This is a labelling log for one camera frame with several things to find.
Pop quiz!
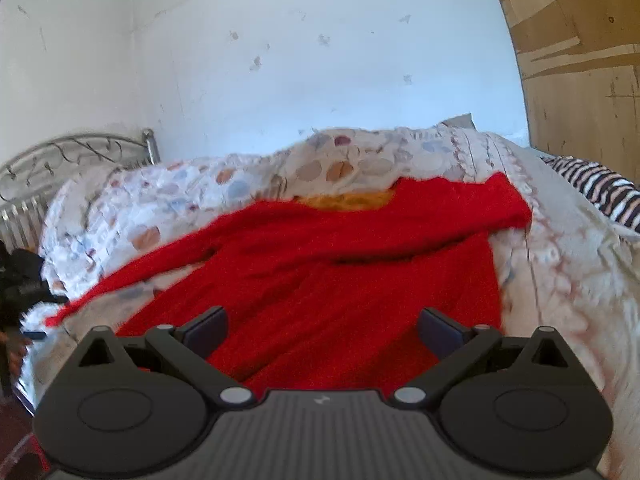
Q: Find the striped pillow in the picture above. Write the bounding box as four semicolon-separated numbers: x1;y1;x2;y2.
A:
540;155;640;235

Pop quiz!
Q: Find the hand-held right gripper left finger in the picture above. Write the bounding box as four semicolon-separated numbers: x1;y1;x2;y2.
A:
74;305;255;409

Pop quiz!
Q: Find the metal bed headboard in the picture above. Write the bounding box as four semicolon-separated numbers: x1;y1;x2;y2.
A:
0;129;161;256

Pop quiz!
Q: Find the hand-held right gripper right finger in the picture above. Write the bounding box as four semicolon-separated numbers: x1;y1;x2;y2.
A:
393;308;572;408

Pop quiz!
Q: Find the dotted patterned quilt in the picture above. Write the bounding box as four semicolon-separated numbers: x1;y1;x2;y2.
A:
14;124;640;480

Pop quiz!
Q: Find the grey pillow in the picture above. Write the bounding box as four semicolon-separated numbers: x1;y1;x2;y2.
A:
438;113;476;130

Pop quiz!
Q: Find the orange cloth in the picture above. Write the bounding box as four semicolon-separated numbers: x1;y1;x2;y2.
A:
299;189;397;212

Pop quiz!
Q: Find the red knit sweater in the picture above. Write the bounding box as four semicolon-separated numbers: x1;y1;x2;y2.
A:
44;172;533;397

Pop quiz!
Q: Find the brown cardboard box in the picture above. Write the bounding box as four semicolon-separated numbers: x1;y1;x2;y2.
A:
484;0;640;185

